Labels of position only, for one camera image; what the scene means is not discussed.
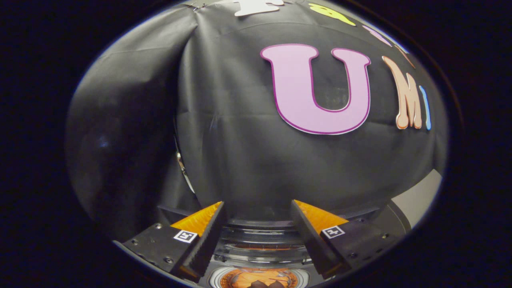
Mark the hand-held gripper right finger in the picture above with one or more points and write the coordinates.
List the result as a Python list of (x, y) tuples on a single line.
[(310, 240)]

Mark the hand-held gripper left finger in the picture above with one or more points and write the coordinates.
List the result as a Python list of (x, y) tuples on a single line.
[(210, 240)]

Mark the grey washing machine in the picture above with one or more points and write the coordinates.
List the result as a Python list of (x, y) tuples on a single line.
[(260, 256)]

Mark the orange polo shirt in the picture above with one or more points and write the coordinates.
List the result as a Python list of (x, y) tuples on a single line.
[(256, 276)]

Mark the black backdrop cloth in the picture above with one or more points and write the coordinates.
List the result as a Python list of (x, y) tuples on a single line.
[(240, 152)]

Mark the white cabinet with dark frame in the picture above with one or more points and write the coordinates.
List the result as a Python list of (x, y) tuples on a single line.
[(416, 196)]

